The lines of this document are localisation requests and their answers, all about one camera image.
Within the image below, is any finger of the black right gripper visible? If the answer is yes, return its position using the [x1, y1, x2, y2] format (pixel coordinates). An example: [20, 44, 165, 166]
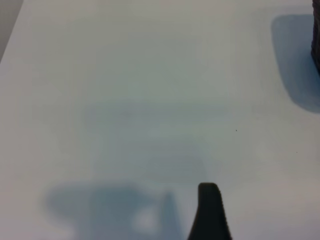
[187, 182, 211, 240]
[208, 182, 234, 240]

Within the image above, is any dark brown wicker basket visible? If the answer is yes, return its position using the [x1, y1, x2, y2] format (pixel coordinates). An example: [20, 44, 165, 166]
[310, 0, 320, 75]

